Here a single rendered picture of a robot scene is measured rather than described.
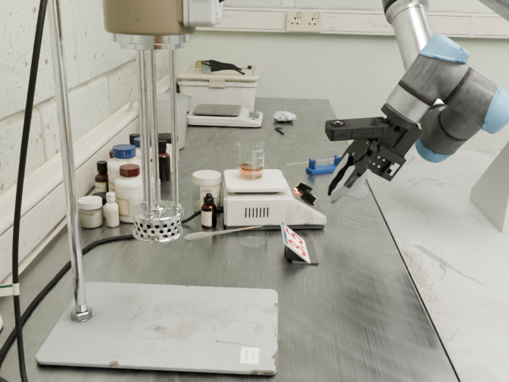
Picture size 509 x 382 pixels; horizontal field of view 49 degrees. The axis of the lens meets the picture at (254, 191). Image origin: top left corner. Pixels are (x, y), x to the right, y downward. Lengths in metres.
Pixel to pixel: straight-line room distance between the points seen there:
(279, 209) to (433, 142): 0.33
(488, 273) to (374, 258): 0.19
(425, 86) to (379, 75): 1.52
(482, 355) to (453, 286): 0.19
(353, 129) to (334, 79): 1.50
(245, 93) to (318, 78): 0.50
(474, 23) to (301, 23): 0.71
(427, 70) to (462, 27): 1.53
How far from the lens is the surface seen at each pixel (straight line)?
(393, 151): 1.08
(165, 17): 0.63
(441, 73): 1.04
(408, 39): 1.25
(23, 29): 1.10
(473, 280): 1.00
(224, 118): 1.93
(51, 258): 1.03
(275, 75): 2.51
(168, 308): 0.82
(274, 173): 1.15
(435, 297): 0.92
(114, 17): 0.64
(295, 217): 1.09
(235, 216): 1.07
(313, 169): 1.45
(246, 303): 0.83
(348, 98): 2.55
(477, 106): 1.05
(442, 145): 1.14
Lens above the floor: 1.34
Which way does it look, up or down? 19 degrees down
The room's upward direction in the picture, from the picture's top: 1 degrees clockwise
